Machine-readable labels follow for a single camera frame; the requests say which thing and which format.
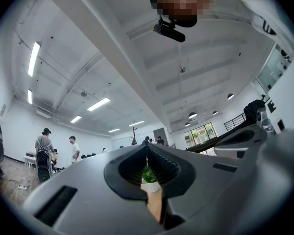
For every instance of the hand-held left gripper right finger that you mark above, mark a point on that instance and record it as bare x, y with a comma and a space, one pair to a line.
205, 192

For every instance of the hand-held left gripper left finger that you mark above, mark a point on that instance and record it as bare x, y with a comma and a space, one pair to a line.
88, 192

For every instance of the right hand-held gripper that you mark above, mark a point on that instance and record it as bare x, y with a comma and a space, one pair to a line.
286, 99

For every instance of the black metal railing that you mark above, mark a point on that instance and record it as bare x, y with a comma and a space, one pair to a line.
235, 122

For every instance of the large glass window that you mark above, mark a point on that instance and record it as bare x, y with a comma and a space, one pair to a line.
198, 134

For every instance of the dome pendant lamp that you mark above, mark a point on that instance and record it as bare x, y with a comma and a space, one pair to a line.
230, 96
192, 115
215, 112
187, 124

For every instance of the dark jacket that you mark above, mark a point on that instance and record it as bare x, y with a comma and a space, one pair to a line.
252, 109

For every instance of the green plant in white pot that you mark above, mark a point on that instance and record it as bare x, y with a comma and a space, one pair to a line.
151, 186

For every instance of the black backpack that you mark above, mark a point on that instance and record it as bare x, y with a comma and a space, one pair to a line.
42, 157

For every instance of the white power strip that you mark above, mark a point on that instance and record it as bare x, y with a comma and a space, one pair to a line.
23, 187

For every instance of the long ceiling light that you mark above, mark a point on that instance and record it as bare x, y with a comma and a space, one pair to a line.
114, 130
76, 119
98, 104
136, 123
34, 57
30, 96

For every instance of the white low table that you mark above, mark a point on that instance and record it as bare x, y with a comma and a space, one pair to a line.
29, 158

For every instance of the wooden coat rack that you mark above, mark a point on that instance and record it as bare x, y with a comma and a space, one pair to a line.
134, 133

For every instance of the ceiling sprinkler head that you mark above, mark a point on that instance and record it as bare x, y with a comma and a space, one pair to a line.
183, 69

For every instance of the person's white shirt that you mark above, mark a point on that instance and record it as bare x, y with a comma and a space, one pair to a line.
264, 8

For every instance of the glass wall partition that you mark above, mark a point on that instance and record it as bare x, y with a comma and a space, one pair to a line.
269, 75

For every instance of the black head-mounted camera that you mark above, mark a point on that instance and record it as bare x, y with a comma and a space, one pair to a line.
170, 34

